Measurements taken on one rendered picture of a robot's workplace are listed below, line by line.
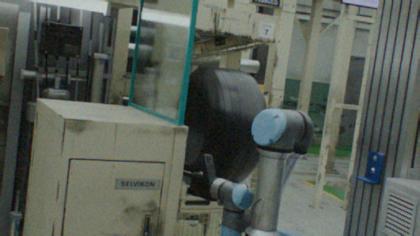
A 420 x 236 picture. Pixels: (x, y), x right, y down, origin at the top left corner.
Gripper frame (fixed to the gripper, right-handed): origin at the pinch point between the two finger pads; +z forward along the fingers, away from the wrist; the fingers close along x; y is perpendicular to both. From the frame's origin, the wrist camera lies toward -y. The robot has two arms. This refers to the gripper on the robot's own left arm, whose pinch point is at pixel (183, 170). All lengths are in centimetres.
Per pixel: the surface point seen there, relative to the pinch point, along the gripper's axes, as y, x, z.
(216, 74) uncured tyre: -42, 34, 32
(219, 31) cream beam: -67, 52, 57
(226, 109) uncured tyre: -27.1, 32.6, 18.2
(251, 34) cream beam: -70, 70, 52
